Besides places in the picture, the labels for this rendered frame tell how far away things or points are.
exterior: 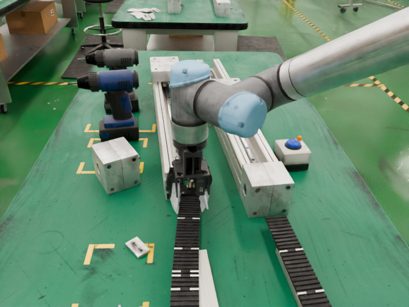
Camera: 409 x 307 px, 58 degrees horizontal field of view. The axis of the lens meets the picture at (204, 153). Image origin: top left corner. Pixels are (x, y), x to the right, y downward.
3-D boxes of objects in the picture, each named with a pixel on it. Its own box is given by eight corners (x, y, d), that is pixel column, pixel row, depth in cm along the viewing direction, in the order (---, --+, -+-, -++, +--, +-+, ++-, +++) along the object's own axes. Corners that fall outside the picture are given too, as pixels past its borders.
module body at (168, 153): (204, 197, 94) (206, 169, 90) (165, 200, 93) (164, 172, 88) (174, 79, 161) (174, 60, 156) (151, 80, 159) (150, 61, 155)
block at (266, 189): (297, 213, 90) (304, 182, 85) (248, 218, 88) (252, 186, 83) (285, 190, 98) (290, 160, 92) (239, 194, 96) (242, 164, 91)
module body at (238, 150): (276, 190, 97) (280, 164, 93) (239, 194, 96) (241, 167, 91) (218, 78, 163) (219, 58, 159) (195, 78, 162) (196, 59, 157)
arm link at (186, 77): (192, 75, 63) (159, 63, 68) (192, 133, 69) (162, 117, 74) (223, 65, 68) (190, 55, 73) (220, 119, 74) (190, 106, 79)
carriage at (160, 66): (182, 88, 139) (182, 70, 135) (152, 89, 137) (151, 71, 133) (178, 72, 152) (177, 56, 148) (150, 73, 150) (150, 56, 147)
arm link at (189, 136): (169, 111, 76) (208, 109, 78) (170, 130, 79) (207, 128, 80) (172, 128, 70) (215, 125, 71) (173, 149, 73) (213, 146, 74)
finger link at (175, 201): (167, 226, 84) (174, 194, 79) (165, 209, 88) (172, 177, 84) (180, 226, 84) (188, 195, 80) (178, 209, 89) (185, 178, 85)
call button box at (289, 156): (308, 170, 106) (311, 151, 102) (275, 172, 104) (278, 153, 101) (297, 155, 112) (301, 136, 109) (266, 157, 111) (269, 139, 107)
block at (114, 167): (149, 181, 99) (147, 151, 94) (108, 195, 94) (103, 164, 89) (134, 163, 106) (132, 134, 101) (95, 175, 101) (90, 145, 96)
